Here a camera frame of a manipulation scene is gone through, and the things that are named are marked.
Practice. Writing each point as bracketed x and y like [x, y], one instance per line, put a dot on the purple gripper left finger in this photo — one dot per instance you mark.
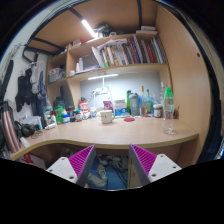
[75, 168]

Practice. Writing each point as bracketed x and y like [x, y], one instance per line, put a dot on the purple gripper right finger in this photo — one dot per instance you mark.
[151, 167]

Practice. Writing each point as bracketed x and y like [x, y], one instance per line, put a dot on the shoes under desk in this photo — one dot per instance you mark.
[108, 172]

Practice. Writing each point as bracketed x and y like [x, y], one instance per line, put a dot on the wooden desk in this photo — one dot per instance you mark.
[116, 137]

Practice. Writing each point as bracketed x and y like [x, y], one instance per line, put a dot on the red round coaster lid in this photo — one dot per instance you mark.
[129, 119]

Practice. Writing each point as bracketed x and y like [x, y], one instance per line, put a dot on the brown lid glass jar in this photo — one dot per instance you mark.
[158, 110]

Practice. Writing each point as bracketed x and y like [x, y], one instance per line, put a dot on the white ceramic mug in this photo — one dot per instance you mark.
[107, 116]

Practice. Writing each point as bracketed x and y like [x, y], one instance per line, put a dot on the green round container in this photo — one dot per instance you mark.
[58, 113]

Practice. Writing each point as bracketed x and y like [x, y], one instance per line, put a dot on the red white jar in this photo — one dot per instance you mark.
[84, 109]

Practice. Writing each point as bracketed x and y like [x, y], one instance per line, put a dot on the white blue tissue box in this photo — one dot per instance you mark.
[120, 107]

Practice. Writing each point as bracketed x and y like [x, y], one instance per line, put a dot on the green tall bottle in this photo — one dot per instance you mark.
[128, 101]

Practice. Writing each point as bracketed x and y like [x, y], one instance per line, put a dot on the yellow cap clear bottle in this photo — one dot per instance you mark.
[142, 105]

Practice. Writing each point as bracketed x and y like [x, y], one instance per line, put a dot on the clear bottle green cap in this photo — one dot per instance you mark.
[168, 111]

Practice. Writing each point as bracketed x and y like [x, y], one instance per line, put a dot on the grey shaker bottle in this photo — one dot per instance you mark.
[133, 98]

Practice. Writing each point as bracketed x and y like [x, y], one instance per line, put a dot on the pink snack packet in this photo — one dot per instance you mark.
[108, 105]

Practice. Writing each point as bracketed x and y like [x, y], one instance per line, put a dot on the white desk lamp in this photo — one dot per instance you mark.
[101, 94]

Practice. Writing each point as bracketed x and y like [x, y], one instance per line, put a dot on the hanging dark clothes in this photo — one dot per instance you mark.
[31, 90]

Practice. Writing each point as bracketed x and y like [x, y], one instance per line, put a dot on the under-shelf strip light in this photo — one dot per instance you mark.
[102, 76]

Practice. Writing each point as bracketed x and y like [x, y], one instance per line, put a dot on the wooden shelf unit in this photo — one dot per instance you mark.
[71, 58]

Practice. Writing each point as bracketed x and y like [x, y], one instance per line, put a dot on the row of books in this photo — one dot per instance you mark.
[128, 51]

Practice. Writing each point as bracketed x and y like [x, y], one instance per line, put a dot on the ceiling strip light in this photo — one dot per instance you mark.
[88, 28]

